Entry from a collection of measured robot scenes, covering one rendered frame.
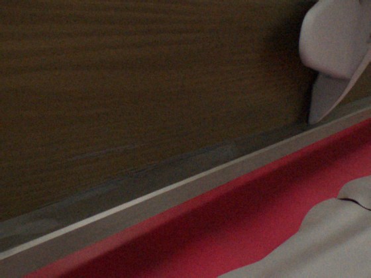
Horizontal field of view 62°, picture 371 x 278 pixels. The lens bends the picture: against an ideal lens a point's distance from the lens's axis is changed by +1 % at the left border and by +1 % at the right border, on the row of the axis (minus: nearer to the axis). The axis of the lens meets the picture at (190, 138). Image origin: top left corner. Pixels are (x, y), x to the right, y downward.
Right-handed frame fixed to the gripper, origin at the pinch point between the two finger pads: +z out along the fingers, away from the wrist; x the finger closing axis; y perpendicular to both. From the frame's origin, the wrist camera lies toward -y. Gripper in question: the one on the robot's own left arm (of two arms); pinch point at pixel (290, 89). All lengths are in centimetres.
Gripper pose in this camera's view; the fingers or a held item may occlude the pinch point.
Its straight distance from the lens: 20.6
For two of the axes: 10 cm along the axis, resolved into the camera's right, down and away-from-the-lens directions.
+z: -0.8, 9.0, 4.3
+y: -7.5, 2.3, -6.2
